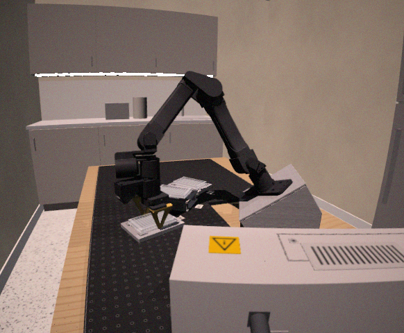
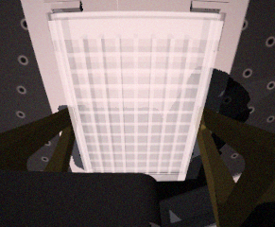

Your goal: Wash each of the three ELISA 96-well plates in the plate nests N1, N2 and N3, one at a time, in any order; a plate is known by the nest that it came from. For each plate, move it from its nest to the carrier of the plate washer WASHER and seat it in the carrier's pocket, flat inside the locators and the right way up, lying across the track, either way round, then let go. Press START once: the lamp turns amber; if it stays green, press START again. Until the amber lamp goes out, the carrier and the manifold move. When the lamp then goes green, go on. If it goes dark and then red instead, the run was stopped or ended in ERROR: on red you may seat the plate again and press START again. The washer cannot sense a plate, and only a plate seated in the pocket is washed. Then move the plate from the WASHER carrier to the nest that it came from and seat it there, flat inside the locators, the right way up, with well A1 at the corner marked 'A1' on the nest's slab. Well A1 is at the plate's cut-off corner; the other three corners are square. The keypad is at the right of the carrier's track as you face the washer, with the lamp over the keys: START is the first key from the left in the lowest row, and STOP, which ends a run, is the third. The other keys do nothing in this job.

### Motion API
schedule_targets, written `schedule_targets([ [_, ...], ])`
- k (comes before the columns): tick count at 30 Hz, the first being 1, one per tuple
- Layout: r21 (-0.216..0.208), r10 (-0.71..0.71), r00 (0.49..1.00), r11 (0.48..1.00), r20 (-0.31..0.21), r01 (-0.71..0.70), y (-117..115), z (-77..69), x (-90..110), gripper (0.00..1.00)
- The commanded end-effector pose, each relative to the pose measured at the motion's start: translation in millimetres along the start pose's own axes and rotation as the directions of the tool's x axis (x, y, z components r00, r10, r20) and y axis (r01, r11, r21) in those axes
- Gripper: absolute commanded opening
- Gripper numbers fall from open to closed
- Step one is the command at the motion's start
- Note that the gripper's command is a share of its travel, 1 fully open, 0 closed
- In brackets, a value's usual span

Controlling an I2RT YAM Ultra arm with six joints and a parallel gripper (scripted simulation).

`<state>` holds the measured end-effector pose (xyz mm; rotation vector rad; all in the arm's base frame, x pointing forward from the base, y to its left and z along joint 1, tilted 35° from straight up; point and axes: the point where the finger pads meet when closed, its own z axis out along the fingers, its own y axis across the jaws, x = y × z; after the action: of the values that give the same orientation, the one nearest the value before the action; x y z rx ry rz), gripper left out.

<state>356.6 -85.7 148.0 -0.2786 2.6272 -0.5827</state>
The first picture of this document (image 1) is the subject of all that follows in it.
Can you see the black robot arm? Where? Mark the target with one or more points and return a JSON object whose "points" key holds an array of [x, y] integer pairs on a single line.
{"points": [[207, 91]]}

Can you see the light grey machine housing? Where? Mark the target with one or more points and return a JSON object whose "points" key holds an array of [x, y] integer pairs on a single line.
{"points": [[303, 280]]}

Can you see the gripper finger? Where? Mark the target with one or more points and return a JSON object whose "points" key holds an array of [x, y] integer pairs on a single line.
{"points": [[137, 201], [166, 209]]}

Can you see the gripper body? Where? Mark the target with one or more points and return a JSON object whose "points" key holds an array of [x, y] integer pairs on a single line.
{"points": [[150, 202]]}

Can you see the white well plate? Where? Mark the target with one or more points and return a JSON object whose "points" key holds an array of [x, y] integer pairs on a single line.
{"points": [[176, 192], [190, 183], [145, 223]]}

